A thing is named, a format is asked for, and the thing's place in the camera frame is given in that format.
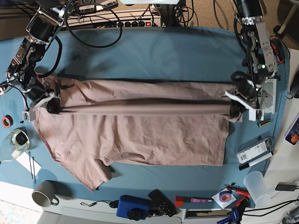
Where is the green gold battery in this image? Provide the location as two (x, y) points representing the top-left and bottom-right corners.
(257, 119), (271, 127)

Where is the white paper card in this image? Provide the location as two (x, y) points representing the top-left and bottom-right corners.
(16, 153), (42, 175)

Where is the black smartphone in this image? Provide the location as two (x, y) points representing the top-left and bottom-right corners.
(285, 115), (299, 145)

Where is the grey ceramic mug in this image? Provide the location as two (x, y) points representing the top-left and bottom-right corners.
(31, 181), (59, 208)

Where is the blue box with knob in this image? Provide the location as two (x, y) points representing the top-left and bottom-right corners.
(116, 195), (151, 221)

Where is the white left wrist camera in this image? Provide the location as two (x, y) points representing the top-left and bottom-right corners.
(248, 108), (264, 121)

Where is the purple tube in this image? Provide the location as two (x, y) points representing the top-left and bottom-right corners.
(190, 197), (212, 203)

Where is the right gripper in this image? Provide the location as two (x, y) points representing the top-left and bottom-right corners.
(29, 89), (62, 114)

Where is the black lanyard strap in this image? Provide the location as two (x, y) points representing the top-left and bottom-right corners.
(80, 199), (120, 208)

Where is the black zip tie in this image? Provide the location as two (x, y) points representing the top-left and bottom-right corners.
(28, 152), (36, 183)

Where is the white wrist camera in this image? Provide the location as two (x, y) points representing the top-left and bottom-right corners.
(248, 108), (264, 121)
(22, 110), (36, 122)

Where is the blue black clamp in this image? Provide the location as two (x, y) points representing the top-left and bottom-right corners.
(217, 197), (249, 224)

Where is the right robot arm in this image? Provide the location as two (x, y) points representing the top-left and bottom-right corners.
(0, 0), (74, 114)

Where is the red black cutter tool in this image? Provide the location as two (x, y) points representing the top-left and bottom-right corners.
(270, 38), (285, 63)

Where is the red handled screwdriver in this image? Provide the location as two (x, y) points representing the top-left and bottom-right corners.
(225, 185), (250, 198)

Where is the dusty pink T-shirt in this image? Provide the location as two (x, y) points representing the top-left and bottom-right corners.
(33, 77), (242, 191)

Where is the black power strip red switch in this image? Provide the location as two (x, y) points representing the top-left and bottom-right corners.
(116, 20), (153, 28)

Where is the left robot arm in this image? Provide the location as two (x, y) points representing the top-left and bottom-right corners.
(225, 0), (277, 121)

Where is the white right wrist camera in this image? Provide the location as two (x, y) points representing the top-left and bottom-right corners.
(22, 110), (36, 122)

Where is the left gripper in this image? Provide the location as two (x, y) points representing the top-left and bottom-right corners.
(224, 79), (263, 119)

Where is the disc in paper sleeve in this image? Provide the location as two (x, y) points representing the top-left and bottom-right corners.
(212, 188), (236, 209)

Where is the clear tape roll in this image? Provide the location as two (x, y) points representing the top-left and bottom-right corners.
(0, 129), (30, 163)

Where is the black remote control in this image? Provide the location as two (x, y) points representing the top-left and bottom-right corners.
(148, 189), (178, 217)

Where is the blue table cloth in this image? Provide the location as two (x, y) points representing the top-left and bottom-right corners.
(0, 28), (290, 201)

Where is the red tape roll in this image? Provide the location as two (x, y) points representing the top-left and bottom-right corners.
(1, 115), (13, 128)

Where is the white marker pen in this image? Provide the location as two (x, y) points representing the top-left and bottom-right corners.
(239, 152), (274, 171)

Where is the red block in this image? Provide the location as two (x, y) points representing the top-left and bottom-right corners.
(175, 196), (186, 207)

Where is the black computer mouse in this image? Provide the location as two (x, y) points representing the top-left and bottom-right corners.
(290, 71), (299, 98)

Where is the translucent plastic cup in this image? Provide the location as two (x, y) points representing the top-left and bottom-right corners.
(243, 171), (271, 207)

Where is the clear plastic case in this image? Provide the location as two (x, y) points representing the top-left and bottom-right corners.
(236, 137), (275, 164)

